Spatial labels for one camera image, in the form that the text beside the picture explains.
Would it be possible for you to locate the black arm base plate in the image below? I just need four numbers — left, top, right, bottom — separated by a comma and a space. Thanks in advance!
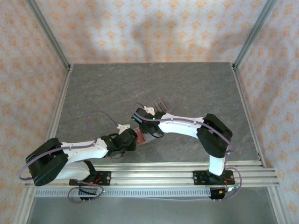
193, 170, 234, 186
69, 171, 112, 187

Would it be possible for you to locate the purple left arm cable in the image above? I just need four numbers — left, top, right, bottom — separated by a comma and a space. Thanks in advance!
18, 110, 120, 204

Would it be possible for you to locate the aluminium table edge rail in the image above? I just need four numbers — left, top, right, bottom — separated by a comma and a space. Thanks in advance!
93, 161, 266, 168

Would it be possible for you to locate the grey metal sheet panel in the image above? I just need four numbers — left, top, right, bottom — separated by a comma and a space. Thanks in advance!
28, 196, 278, 224

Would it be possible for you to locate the aluminium frame bar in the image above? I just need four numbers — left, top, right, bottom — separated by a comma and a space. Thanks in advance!
267, 186, 289, 224
14, 186, 36, 224

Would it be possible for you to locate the black electronics module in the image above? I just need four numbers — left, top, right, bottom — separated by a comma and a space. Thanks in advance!
208, 186, 234, 201
78, 186, 105, 202

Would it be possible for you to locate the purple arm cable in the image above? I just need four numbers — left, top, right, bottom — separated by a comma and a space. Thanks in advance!
135, 102, 242, 203
18, 110, 120, 204

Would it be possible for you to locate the red credit card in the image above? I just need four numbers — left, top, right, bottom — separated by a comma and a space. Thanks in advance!
136, 130, 146, 145

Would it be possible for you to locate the aluminium table side rail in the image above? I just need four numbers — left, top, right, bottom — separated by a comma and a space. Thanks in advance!
46, 64, 74, 143
230, 62, 267, 168

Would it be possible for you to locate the white slotted cable duct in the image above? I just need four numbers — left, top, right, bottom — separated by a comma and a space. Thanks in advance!
35, 188, 212, 198

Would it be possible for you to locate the clear acrylic card stand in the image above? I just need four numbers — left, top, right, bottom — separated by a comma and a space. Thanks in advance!
153, 97, 174, 113

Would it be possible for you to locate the grey card holder wallet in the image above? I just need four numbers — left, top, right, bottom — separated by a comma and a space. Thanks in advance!
134, 127, 156, 147

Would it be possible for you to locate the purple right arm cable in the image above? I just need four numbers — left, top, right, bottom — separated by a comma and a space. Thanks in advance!
135, 102, 242, 203

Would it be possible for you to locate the aluminium frame post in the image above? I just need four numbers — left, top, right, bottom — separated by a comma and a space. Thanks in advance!
25, 0, 71, 70
233, 0, 278, 70

